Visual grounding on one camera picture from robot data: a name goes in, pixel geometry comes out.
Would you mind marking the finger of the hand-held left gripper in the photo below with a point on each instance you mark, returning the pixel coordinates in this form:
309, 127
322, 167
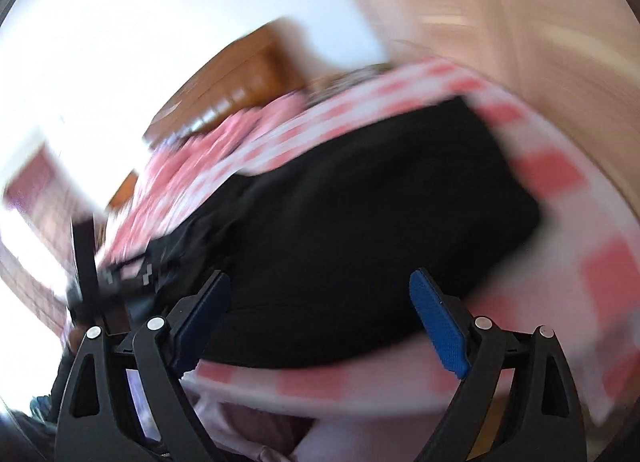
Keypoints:
127, 277

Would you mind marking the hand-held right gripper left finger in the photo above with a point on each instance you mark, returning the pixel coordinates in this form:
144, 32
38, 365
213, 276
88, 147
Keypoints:
200, 314

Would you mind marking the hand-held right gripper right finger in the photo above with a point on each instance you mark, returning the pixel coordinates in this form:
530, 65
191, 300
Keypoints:
440, 322

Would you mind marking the black pants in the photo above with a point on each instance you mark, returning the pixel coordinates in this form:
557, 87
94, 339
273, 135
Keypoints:
350, 242

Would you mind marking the red patterned curtain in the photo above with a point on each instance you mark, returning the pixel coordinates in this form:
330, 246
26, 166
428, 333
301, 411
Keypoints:
35, 222

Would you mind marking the small wooden headboard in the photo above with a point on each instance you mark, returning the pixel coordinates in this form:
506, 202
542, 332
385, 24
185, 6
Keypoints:
124, 191

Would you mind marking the person's pink clothing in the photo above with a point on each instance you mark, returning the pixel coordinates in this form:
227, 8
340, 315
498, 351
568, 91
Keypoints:
270, 427

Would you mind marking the pink duvet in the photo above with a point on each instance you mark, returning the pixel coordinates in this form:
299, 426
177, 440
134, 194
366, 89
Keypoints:
210, 147

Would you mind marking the pink checked tablecloth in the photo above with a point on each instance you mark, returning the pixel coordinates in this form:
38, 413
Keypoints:
550, 172

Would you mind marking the large wooden headboard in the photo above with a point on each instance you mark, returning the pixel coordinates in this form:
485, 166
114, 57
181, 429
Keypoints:
235, 77

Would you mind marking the floral covered nightstand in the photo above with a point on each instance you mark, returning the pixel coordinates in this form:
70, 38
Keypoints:
345, 85

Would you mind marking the light wooden wardrobe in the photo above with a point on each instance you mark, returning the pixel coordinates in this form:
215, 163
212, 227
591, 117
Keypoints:
525, 17

